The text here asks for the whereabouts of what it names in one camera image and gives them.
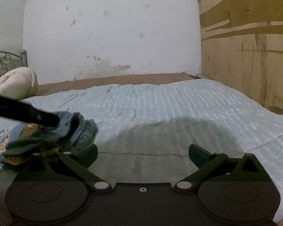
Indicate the blue orange patterned pants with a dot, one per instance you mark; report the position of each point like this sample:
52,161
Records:
74,134

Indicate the cream rolled pillow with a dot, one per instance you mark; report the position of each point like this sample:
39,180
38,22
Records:
19,83

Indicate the metal headboard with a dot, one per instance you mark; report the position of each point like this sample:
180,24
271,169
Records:
10,61

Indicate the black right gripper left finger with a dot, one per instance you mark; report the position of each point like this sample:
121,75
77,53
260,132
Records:
69,166

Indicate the light blue quilted bedspread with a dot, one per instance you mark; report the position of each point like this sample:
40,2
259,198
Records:
144,131

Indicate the brown wooden bed frame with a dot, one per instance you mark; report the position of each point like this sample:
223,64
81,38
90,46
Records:
155,79

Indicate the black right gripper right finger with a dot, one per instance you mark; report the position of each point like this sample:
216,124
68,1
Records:
219,167

